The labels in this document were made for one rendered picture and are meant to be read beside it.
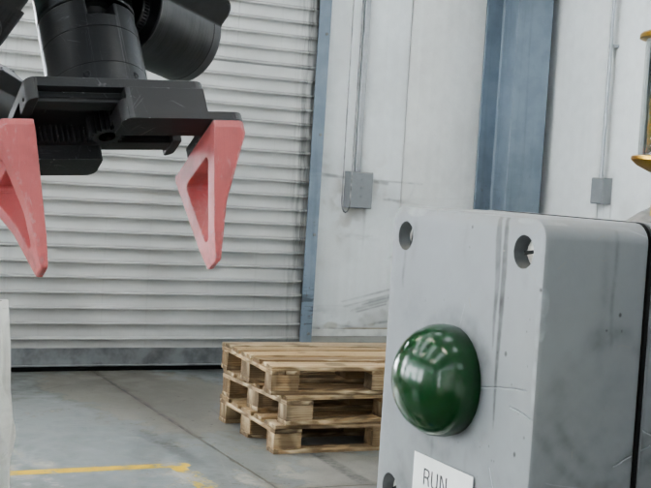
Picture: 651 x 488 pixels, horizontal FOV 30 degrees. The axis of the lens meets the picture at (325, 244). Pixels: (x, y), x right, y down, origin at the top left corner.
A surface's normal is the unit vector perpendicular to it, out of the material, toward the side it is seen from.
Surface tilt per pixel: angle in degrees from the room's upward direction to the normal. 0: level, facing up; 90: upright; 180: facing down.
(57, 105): 151
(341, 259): 90
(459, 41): 90
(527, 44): 90
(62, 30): 74
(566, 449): 90
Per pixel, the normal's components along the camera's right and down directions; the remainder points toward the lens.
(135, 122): 0.22, 0.91
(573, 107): -0.90, -0.04
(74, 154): 0.42, -0.41
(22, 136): 0.47, -0.06
